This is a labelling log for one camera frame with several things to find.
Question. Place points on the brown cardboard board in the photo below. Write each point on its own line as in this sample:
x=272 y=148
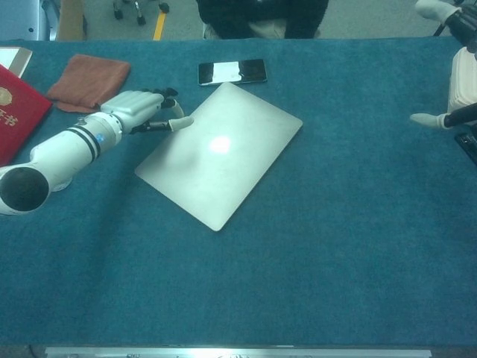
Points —
x=71 y=18

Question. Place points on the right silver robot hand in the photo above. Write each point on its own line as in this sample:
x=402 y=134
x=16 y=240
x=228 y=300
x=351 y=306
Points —
x=462 y=22

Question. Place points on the seated person in dark top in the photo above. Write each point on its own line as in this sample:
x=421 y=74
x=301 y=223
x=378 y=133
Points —
x=231 y=18

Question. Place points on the black tripod leg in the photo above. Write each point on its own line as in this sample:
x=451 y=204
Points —
x=439 y=30

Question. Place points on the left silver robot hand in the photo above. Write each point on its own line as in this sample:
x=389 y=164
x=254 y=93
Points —
x=134 y=106

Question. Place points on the red certificate book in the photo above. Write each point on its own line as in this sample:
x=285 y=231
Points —
x=18 y=112

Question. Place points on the black smartphone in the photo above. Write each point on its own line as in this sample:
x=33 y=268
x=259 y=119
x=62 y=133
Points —
x=242 y=71

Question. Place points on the orange folded cloth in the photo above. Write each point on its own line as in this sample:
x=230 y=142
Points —
x=89 y=78

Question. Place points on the white flat box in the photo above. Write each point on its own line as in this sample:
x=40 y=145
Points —
x=11 y=56

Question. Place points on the black stapler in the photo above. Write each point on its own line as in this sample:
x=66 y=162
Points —
x=469 y=145

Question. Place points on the teal felt table cover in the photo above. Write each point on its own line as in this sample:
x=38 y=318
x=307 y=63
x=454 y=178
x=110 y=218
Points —
x=298 y=279

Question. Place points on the white stacked plastic boxes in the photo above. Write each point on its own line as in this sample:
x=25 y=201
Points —
x=462 y=85

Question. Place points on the aluminium profile rail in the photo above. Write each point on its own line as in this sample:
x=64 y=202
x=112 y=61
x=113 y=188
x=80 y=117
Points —
x=238 y=352

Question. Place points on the silver laptop with apple logo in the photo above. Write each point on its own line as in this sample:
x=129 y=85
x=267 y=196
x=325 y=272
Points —
x=223 y=179

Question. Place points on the silver metal panel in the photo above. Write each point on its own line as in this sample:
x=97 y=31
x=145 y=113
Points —
x=37 y=18

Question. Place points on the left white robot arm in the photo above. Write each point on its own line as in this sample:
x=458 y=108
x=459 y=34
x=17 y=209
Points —
x=67 y=149

